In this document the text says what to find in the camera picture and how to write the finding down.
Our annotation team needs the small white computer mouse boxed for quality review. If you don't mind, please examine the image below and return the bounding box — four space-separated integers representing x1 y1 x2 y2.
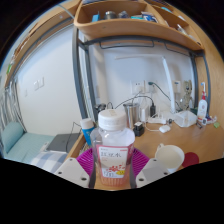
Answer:
158 124 172 134

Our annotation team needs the white wall switch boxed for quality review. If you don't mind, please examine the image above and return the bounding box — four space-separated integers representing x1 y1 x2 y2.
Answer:
33 77 45 92

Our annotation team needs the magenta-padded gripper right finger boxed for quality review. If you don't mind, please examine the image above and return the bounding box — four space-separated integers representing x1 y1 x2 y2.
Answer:
129 147 172 189

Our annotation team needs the grey laptop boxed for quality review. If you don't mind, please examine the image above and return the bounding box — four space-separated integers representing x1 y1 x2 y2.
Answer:
45 132 81 154

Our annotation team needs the black plug adapter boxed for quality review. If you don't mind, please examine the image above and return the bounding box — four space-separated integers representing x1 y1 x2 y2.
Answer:
149 103 158 118

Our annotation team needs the white translucent bag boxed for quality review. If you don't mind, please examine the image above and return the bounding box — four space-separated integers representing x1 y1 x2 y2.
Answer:
173 110 198 128

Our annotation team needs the black charger block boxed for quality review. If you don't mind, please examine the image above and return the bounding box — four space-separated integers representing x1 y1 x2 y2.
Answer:
133 121 146 137

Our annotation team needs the steel tumbler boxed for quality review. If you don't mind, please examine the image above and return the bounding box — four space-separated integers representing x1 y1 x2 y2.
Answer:
123 101 141 129

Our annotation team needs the bed with teal pillow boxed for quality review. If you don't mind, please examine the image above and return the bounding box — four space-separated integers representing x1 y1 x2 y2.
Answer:
0 120 79 174

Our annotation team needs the white wall outlet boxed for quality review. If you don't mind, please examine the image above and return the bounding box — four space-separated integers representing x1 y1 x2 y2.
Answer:
130 79 158 96

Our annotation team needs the blue can with white cap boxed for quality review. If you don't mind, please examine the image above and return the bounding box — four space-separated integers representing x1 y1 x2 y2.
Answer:
79 117 96 146

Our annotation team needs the wooden shelf unit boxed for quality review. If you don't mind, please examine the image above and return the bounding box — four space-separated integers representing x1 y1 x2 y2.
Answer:
73 0 205 52

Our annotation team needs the white power strip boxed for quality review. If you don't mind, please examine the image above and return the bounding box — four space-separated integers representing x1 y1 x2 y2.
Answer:
147 114 168 125

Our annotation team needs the striped curtain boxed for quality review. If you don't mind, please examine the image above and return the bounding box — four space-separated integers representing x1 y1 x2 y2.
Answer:
0 83 24 131

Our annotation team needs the black electric shaver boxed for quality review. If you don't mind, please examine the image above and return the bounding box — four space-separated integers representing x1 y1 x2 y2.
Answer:
95 103 107 116

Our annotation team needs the white pump lotion bottle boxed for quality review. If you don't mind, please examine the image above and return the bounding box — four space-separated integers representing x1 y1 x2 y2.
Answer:
196 91 209 120

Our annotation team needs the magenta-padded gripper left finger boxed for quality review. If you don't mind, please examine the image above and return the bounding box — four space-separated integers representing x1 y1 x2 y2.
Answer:
54 147 98 189

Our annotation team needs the clear bottle with pink drink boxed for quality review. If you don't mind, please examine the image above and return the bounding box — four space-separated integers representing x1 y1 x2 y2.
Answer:
89 108 136 188

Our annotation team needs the white cup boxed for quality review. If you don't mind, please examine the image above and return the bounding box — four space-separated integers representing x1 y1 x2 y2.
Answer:
154 143 185 174

